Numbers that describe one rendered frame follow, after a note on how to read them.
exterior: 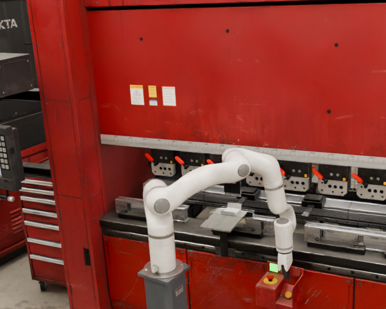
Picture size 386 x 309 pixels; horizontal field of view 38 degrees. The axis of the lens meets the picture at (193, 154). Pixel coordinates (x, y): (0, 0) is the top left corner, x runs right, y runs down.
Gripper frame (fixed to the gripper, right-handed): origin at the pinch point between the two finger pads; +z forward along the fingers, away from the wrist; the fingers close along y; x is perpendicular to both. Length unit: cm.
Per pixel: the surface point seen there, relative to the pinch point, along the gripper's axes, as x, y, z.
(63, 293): -198, -42, 84
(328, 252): 14.7, -24.9, 0.4
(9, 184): -144, 27, -52
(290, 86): -5, -42, -86
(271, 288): -7.2, 5.0, 5.8
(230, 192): -44, -38, -23
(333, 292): 17.7, -19.7, 21.5
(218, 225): -41.9, -14.0, -15.3
